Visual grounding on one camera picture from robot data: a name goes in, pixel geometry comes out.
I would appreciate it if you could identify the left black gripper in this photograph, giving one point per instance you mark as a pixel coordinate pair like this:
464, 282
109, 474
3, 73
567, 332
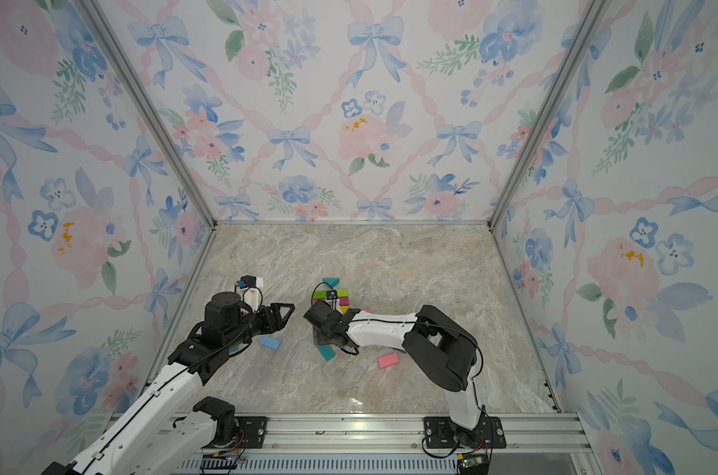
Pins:
265, 313

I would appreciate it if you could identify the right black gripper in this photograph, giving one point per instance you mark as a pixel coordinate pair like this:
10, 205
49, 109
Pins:
318, 336

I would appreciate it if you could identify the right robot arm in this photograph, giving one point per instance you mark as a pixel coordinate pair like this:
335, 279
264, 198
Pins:
447, 355

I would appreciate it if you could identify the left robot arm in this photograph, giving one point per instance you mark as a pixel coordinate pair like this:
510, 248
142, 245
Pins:
134, 445

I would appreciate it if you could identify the light blue block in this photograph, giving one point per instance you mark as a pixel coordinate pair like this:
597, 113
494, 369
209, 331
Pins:
269, 342

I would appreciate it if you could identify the teal rectangular block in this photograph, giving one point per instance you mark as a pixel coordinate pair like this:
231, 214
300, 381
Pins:
326, 352

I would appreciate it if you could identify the teal triangle block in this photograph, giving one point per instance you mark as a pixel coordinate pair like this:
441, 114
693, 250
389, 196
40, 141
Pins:
331, 281

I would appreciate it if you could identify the green circuit board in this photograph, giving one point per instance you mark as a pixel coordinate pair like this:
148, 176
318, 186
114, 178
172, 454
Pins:
471, 464

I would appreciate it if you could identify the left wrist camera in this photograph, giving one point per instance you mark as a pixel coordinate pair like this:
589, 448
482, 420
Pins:
249, 288

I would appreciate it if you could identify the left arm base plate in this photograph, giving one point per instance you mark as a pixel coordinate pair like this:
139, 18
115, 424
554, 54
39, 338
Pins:
249, 430

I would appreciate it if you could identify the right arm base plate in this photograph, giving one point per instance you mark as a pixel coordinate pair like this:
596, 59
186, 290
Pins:
441, 432

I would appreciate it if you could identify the left frame post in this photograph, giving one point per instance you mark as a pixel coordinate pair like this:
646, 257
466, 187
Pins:
96, 20

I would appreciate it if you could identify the frame post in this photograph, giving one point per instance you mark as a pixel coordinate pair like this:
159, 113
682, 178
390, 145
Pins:
580, 43
96, 20

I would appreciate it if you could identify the right frame post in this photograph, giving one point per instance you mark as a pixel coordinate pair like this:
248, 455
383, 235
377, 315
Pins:
580, 43

